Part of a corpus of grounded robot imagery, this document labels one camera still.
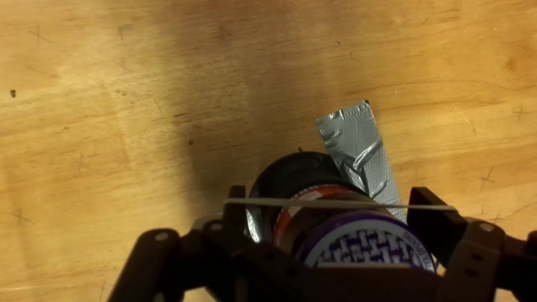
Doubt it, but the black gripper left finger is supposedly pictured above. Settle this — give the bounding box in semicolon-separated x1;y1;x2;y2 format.
108;185;266;302

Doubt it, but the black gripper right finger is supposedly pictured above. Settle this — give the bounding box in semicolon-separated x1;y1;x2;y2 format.
408;185;537;302

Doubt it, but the dark bottle with purple lid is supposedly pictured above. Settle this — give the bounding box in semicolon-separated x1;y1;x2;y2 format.
245;151;442;272

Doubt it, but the grey duct tape piece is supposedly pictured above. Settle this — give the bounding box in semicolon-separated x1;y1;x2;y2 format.
314;99;410;223

